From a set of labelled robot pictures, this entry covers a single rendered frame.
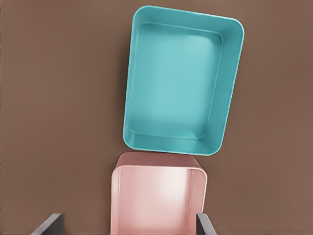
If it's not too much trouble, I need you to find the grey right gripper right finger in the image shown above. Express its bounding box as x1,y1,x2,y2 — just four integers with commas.
196,213,217,235

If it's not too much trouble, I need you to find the pink rectangular tray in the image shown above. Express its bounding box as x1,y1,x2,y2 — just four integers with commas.
110,151,208,235

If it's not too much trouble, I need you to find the teal rectangular tray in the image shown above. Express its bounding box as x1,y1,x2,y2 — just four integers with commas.
122,5,246,157

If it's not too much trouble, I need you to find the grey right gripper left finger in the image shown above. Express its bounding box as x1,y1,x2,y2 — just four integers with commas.
31,213,65,235

